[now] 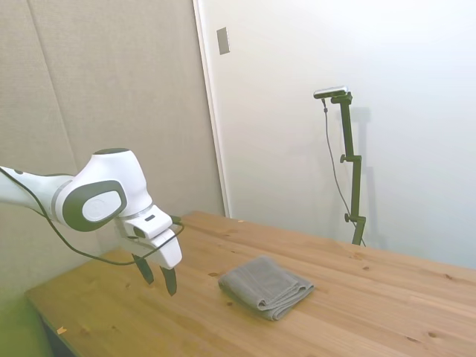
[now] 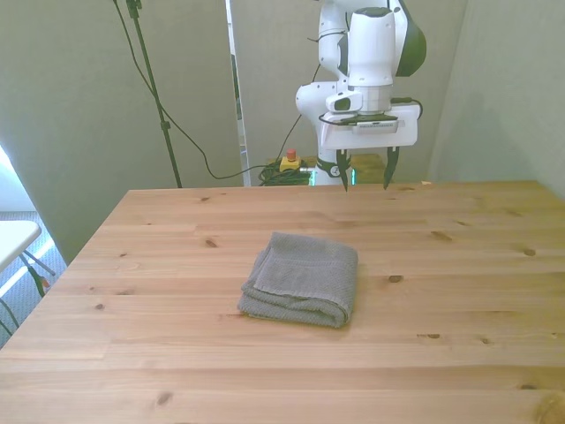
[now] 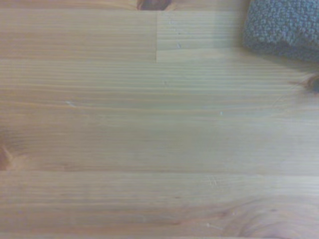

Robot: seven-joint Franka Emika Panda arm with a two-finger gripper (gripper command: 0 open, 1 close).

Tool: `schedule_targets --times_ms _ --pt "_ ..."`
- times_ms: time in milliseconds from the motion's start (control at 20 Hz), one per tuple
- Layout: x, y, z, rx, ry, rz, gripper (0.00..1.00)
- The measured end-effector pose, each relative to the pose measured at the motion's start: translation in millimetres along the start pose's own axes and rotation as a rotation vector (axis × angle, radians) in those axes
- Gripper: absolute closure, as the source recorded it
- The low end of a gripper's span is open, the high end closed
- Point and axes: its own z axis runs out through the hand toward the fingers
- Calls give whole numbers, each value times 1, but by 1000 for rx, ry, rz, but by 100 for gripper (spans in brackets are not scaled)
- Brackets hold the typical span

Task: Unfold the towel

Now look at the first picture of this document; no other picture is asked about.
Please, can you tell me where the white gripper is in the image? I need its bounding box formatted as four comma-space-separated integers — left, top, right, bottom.
113, 217, 183, 297

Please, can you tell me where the grey towel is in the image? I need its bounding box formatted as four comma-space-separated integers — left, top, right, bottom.
217, 254, 315, 322

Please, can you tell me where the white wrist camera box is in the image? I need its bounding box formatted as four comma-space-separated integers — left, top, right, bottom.
122, 205, 176, 240

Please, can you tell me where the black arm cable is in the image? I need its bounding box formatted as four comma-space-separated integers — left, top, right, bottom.
0, 166, 186, 266

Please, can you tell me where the white door frame strip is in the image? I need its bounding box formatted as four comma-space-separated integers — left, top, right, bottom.
192, 0, 233, 218

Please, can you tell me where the grey camera cable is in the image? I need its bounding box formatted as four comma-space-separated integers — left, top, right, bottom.
321, 97, 355, 216

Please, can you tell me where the grey wall switch plate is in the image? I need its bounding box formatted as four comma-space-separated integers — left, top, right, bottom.
216, 26, 231, 56

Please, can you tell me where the silver exterior camera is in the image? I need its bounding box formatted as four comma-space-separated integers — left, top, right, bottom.
312, 85, 350, 100

